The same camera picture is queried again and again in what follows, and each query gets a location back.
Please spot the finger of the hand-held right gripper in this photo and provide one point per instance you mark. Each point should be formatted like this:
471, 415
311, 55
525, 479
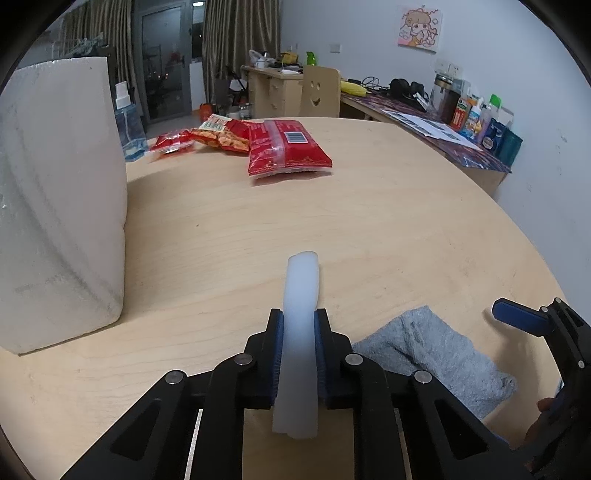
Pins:
519, 316

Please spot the brown curtain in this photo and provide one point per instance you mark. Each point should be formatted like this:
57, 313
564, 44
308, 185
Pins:
240, 41
111, 32

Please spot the grey sock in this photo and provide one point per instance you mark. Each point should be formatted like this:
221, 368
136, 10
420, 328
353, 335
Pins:
429, 355

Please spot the red peanut packet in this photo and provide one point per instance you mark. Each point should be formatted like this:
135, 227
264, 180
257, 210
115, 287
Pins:
224, 136

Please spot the large red snack packet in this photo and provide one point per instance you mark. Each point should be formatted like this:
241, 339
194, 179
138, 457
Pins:
286, 147

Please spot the white foam box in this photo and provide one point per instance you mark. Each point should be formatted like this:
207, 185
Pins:
60, 207

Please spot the person's right hand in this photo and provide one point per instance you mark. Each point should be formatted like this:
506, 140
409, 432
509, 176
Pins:
547, 405

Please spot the clear blue spray bottle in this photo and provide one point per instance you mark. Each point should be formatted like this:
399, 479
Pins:
131, 131

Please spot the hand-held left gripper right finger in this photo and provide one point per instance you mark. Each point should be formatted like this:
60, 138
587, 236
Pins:
321, 355

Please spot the pink cartoon wall poster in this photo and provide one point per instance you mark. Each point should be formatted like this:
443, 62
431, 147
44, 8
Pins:
420, 28

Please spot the light wooden desk with drawers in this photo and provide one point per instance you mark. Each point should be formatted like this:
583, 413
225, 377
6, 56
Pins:
272, 92

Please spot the printed paper sheets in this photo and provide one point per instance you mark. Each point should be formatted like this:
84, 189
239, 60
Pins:
429, 127

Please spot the yellow object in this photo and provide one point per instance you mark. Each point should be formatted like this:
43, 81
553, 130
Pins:
353, 87

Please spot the red box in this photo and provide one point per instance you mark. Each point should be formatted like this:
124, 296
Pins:
461, 114

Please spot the small red packet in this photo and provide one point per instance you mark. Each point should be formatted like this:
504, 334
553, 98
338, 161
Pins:
171, 142

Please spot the green cap bottle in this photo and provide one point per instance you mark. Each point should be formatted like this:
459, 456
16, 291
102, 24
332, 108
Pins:
490, 108

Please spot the wall socket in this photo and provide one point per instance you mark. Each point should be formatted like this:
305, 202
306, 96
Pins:
449, 68

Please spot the black folded cart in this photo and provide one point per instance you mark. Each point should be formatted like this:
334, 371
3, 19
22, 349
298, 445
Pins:
233, 92

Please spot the wooden chair with smiley face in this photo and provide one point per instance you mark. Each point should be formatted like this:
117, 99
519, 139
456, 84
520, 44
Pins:
318, 92

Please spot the black headphones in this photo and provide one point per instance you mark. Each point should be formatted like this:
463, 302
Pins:
408, 88

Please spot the orange bag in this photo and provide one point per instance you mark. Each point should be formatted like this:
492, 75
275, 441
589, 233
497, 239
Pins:
205, 110

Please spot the blue tube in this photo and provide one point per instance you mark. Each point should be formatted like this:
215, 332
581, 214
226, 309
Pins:
494, 134

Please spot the glass balcony door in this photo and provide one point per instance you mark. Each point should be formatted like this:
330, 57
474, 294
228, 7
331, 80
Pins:
166, 60

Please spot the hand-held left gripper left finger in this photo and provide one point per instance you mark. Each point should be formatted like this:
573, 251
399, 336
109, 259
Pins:
276, 355

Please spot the dark glass jar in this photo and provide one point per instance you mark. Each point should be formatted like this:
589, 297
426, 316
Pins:
444, 99

